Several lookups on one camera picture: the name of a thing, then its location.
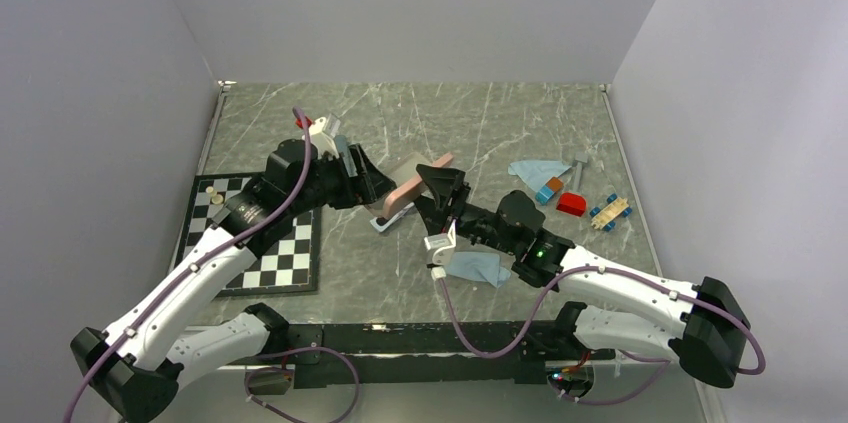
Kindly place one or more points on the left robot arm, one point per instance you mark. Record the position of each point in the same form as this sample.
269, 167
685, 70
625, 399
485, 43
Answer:
139, 362

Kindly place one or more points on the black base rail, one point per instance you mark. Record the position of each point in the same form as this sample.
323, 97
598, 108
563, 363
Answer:
426, 352

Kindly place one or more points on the grey toy hammer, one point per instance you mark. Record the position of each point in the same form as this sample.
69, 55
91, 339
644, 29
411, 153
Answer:
580, 161

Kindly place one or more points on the blue cleaning cloth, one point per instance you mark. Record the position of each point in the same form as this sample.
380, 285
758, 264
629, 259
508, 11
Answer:
478, 267

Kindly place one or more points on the red toy block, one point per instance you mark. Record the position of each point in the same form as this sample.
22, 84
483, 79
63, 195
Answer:
572, 203

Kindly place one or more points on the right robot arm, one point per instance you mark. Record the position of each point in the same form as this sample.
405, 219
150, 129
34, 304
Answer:
700, 326

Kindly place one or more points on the white frame sunglasses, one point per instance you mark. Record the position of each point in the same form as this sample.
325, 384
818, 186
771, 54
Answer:
380, 225

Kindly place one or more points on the pink glasses case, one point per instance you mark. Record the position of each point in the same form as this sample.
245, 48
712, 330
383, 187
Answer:
409, 184

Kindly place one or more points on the wooden toy car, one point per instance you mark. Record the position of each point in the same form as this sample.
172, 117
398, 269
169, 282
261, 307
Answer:
604, 219

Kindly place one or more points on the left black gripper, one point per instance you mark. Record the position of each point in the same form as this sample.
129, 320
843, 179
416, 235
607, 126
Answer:
376, 183

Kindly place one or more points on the blue orange toy block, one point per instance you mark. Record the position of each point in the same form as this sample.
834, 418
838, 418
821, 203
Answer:
548, 190

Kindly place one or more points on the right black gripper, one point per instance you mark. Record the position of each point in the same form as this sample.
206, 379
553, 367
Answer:
444, 183

